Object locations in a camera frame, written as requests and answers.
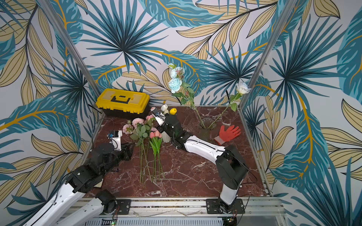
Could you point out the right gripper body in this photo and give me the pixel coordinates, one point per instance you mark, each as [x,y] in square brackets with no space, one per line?
[166,122]

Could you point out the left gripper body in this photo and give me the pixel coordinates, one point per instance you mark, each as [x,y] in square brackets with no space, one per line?
[125,155]

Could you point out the magenta rose stem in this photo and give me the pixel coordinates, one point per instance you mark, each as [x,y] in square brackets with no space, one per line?
[149,118]

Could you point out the pink peony spray stem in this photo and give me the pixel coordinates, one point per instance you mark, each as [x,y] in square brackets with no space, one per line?
[140,134]

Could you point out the light pink peony bunch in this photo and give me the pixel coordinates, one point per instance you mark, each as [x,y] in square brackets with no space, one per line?
[128,129]

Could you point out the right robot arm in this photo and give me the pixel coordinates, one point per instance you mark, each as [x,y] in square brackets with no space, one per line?
[231,166]

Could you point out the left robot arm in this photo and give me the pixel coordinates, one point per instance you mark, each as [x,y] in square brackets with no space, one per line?
[77,184]

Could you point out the white ribbed vase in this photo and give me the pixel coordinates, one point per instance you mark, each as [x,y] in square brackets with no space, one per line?
[166,138]

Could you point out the clear glass vase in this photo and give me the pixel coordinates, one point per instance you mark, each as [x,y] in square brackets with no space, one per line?
[208,130]

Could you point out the tulip bouquet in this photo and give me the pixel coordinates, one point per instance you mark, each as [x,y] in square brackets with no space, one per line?
[165,111]

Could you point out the tall pink white flower spray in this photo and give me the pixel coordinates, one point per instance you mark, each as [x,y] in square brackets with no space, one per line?
[181,89]

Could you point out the yellow black toolbox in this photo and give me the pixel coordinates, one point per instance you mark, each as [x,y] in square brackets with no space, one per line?
[124,104]

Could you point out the red glove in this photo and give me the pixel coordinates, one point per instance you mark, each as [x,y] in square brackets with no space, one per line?
[226,135]

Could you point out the white rose stem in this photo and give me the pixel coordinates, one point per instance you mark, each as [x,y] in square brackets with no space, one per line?
[241,90]

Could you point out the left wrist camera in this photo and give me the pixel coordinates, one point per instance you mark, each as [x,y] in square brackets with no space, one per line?
[115,139]

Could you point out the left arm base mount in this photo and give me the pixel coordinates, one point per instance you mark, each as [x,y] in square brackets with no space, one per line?
[115,207]

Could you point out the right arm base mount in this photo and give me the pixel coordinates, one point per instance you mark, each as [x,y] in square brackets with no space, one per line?
[217,206]

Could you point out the aluminium front rail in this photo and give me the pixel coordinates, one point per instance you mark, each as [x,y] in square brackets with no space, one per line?
[196,207]

